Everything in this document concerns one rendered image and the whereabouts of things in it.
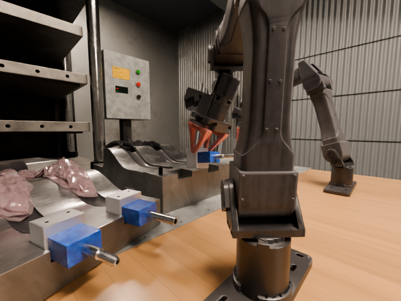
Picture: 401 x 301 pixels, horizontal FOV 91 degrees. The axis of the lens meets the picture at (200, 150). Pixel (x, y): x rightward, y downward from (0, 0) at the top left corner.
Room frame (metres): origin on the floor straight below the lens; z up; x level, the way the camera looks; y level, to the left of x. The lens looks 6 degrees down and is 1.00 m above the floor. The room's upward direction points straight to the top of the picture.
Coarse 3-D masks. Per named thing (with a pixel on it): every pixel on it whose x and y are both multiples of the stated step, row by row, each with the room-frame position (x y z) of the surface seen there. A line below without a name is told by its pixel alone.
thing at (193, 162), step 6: (186, 150) 0.52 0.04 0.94; (198, 150) 0.50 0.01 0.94; (204, 150) 0.52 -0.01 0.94; (186, 156) 0.51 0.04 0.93; (192, 156) 0.50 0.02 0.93; (198, 156) 0.49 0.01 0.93; (204, 156) 0.48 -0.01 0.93; (210, 156) 0.47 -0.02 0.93; (216, 156) 0.48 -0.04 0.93; (222, 156) 0.47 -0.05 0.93; (228, 156) 0.46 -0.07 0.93; (192, 162) 0.50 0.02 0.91; (198, 162) 0.49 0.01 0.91; (204, 162) 0.48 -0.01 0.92; (210, 162) 0.48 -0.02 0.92
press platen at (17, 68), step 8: (0, 64) 0.86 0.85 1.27; (8, 64) 0.86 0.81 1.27; (16, 64) 0.88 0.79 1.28; (24, 64) 0.90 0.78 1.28; (0, 72) 0.86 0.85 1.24; (8, 72) 0.86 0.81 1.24; (16, 72) 0.88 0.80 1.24; (24, 72) 0.90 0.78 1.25; (32, 72) 0.92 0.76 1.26; (40, 72) 0.94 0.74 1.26; (48, 72) 0.96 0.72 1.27; (56, 72) 0.98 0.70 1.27; (64, 72) 1.00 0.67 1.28; (72, 72) 1.03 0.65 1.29; (56, 80) 0.99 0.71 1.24; (64, 80) 1.00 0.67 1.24; (72, 80) 1.02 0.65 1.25; (80, 80) 1.05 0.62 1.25; (64, 96) 1.45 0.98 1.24
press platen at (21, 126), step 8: (0, 120) 0.83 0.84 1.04; (8, 120) 0.85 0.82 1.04; (0, 128) 0.83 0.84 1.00; (8, 128) 0.85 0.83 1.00; (16, 128) 0.87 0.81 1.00; (24, 128) 0.89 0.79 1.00; (32, 128) 0.90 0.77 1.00; (40, 128) 0.92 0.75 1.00; (48, 128) 0.95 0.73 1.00; (56, 128) 0.97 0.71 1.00; (64, 128) 0.99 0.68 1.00; (72, 128) 1.02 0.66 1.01; (80, 128) 1.04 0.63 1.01; (88, 128) 1.07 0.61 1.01
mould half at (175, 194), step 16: (112, 160) 0.65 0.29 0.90; (128, 160) 0.64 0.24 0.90; (160, 160) 0.70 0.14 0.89; (176, 160) 0.73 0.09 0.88; (112, 176) 0.65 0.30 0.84; (128, 176) 0.56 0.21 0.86; (144, 176) 0.50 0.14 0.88; (160, 176) 0.45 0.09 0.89; (176, 176) 0.47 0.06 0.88; (192, 176) 0.51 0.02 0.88; (208, 176) 0.55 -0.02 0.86; (224, 176) 0.60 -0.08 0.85; (144, 192) 0.50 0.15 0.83; (160, 192) 0.45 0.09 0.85; (176, 192) 0.47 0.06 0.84; (192, 192) 0.51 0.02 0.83; (208, 192) 0.55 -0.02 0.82; (160, 208) 0.45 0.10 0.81; (176, 208) 0.47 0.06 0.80
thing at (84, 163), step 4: (60, 156) 1.57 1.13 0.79; (80, 156) 1.57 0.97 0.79; (72, 160) 1.38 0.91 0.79; (76, 160) 1.38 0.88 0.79; (80, 160) 1.38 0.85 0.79; (84, 160) 1.38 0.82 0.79; (88, 160) 1.38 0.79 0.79; (80, 164) 1.21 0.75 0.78; (84, 164) 1.21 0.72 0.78; (88, 164) 1.21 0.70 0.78; (84, 168) 1.07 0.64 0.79; (88, 168) 1.07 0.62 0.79
